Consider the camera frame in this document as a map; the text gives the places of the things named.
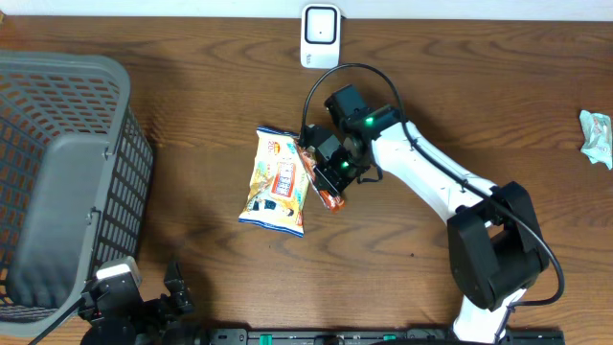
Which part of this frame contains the orange chocolate bar wrapper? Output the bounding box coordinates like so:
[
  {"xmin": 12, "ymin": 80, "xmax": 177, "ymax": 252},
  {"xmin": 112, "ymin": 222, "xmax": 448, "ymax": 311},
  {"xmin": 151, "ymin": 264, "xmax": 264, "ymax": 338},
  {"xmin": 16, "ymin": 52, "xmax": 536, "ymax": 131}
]
[{"xmin": 297, "ymin": 146, "xmax": 345, "ymax": 213}]

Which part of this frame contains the yellow snack bag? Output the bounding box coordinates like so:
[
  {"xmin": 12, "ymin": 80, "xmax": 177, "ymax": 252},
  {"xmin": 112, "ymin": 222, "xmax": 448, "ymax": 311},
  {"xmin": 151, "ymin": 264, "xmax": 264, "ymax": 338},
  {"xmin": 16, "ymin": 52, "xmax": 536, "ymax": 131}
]
[{"xmin": 238, "ymin": 126, "xmax": 310, "ymax": 238}]

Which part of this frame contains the light green wipes packet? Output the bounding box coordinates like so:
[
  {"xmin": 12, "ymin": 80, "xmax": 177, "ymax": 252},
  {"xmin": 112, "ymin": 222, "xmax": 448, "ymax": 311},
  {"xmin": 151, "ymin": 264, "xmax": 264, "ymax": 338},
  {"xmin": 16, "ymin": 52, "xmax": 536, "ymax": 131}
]
[{"xmin": 579, "ymin": 110, "xmax": 612, "ymax": 170}]

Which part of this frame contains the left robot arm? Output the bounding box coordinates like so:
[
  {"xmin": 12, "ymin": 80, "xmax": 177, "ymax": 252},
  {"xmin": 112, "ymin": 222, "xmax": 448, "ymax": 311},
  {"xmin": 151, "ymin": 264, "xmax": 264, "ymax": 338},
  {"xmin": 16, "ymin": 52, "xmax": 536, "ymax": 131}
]
[{"xmin": 78, "ymin": 256, "xmax": 210, "ymax": 345}]

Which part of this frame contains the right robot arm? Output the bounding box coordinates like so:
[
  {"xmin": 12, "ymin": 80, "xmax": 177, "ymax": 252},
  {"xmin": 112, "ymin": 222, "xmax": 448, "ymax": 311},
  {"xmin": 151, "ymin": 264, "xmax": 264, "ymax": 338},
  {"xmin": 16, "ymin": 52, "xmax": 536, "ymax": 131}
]
[{"xmin": 301, "ymin": 85, "xmax": 555, "ymax": 344}]

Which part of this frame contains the white barcode scanner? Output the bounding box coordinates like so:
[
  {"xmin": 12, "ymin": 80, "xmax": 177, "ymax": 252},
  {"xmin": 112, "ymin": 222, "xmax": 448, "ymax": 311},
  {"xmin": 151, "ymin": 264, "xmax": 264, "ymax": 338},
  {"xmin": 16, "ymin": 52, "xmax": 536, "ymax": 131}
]
[{"xmin": 300, "ymin": 4, "xmax": 342, "ymax": 69}]

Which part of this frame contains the grey plastic basket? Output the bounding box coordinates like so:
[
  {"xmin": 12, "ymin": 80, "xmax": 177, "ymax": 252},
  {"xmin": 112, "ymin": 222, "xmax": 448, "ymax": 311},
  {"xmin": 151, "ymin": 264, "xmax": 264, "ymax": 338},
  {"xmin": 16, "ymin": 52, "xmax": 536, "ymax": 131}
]
[{"xmin": 1, "ymin": 51, "xmax": 153, "ymax": 337}]

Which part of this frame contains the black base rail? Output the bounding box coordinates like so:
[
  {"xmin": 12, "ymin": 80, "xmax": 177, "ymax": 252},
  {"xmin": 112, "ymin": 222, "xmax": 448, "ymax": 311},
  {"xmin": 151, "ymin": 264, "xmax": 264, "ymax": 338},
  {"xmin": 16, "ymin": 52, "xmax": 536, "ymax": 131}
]
[{"xmin": 203, "ymin": 328, "xmax": 566, "ymax": 345}]

